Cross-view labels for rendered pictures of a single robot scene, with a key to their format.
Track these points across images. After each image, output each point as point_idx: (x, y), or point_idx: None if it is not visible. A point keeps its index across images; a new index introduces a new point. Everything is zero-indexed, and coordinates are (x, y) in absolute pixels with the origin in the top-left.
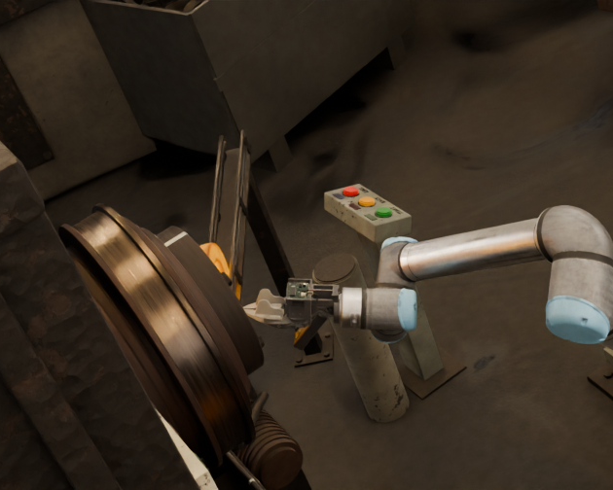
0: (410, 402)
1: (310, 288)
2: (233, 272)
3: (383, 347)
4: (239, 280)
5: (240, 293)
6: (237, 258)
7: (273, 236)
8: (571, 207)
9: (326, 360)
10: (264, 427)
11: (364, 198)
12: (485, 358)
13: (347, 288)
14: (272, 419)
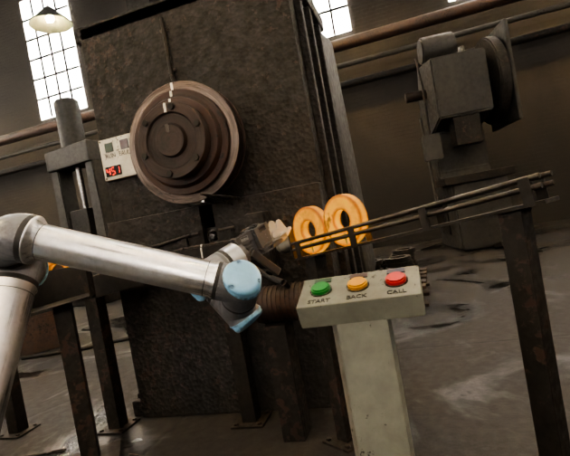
0: None
1: (248, 230)
2: (345, 228)
3: (351, 429)
4: (350, 241)
5: (345, 247)
6: (364, 231)
7: (518, 318)
8: (9, 216)
9: None
10: (270, 288)
11: (360, 280)
12: None
13: (232, 245)
14: (278, 296)
